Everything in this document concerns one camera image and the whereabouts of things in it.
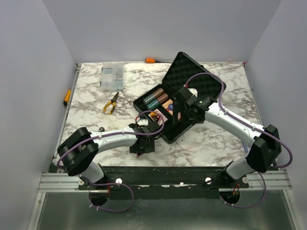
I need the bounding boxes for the red playing card deck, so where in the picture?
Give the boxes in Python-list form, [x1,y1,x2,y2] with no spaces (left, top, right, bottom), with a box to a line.
[149,109,168,126]

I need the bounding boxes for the orange screwdriver at back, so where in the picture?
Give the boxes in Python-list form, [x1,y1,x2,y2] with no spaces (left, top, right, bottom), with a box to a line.
[145,58,171,64]

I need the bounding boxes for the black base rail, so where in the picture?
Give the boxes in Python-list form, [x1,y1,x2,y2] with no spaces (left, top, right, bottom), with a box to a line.
[72,166,248,204]

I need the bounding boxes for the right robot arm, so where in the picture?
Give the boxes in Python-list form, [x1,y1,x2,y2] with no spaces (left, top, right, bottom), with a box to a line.
[173,96,282,188]

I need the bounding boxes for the brown chip stack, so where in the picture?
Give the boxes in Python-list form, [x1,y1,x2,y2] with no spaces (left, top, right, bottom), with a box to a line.
[153,88,164,99]
[157,93,169,104]

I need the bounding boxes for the brown chip stack front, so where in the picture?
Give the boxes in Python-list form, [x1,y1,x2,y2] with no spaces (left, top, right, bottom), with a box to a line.
[157,93,169,104]

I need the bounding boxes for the yellow handled pliers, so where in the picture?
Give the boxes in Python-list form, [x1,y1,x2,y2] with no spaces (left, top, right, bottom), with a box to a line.
[103,92,119,115]

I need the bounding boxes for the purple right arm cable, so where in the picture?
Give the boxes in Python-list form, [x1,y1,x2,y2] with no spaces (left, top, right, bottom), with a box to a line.
[184,72,294,209]

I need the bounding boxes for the green chip stack rear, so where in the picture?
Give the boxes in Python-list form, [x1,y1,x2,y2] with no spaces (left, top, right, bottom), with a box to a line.
[143,94,156,105]

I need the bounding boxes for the white poker chip stack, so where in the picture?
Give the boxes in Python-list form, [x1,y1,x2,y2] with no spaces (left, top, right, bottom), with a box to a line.
[177,112,181,121]

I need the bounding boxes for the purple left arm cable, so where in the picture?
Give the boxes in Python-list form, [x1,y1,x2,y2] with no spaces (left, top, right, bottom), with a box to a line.
[56,110,165,213]

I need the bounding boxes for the green chip stack front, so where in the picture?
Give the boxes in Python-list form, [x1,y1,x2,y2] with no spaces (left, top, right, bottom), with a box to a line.
[147,99,160,111]

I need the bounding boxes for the green chip stack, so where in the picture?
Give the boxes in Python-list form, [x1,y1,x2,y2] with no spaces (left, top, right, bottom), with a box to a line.
[147,99,160,111]
[143,94,156,105]

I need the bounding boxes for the black poker set case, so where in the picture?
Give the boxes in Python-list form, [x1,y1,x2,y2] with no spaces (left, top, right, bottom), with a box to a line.
[133,52,226,144]

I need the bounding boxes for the orange tool at left edge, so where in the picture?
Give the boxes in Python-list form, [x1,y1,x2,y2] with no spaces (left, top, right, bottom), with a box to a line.
[63,89,71,107]

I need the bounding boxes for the clear plastic screw box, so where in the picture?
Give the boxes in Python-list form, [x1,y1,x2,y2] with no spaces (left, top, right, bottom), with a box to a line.
[100,63,124,92]

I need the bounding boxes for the brown chip stack rear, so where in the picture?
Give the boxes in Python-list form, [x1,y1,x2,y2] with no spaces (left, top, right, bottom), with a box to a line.
[153,88,164,99]

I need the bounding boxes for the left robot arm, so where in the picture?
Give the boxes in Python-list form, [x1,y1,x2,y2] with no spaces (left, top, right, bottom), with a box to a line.
[57,124,157,189]

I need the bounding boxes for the blue small blind button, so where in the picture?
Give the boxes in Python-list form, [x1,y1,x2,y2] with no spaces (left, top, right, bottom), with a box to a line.
[167,103,173,111]

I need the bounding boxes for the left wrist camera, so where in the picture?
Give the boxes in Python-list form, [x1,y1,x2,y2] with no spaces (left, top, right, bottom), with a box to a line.
[128,120,160,136]

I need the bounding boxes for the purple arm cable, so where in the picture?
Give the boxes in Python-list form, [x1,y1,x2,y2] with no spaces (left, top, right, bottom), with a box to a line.
[184,72,294,209]
[56,110,165,213]

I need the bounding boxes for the blue red pen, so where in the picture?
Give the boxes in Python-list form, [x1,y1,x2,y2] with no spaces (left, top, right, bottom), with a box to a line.
[242,142,248,153]

